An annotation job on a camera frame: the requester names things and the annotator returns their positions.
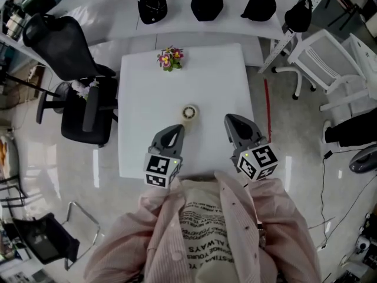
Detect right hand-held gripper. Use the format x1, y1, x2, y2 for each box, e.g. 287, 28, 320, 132
224, 113, 279, 183

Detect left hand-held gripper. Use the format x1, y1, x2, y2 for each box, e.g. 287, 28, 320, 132
143, 124, 186, 190

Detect small cream round fan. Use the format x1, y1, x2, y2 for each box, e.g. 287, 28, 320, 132
180, 104, 201, 128

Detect person's left forearm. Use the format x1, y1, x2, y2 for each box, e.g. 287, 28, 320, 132
138, 177, 185, 218

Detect person's right forearm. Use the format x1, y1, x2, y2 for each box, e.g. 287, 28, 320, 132
243, 176, 297, 228

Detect red floor tape strip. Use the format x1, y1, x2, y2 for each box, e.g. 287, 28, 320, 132
263, 78, 273, 143

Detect person's cream printed t-shirt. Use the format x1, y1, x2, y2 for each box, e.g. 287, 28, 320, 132
178, 179, 237, 283

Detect person's pink striped shirt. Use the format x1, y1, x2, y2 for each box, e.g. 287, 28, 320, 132
83, 170, 322, 283

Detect grey round floor appliance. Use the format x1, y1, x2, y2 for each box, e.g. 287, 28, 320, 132
348, 144, 377, 174

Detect pale purple flower bunch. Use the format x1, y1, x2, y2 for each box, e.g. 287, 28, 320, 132
71, 79, 100, 101

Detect pink flowers in pot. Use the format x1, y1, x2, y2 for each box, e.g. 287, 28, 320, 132
156, 46, 185, 73

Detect white mesh office chair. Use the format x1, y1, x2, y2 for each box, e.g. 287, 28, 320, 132
271, 29, 371, 112

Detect black folding chair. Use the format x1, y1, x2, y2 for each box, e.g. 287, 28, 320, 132
11, 212, 81, 265

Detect white display shelf board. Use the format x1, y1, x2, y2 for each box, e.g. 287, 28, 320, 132
46, 0, 293, 46

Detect black hanging cap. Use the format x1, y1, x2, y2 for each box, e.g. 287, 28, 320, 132
240, 0, 277, 22
190, 0, 224, 22
284, 0, 313, 34
137, 0, 168, 25

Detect black mesh office chair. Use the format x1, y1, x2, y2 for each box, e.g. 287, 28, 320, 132
22, 12, 119, 147

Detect black floor cable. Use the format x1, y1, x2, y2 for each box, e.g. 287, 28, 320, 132
316, 147, 377, 250

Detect silver metal chair frame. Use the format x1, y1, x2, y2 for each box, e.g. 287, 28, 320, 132
62, 200, 101, 271

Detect white metal rack post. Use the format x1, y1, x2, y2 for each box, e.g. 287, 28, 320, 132
258, 0, 336, 74

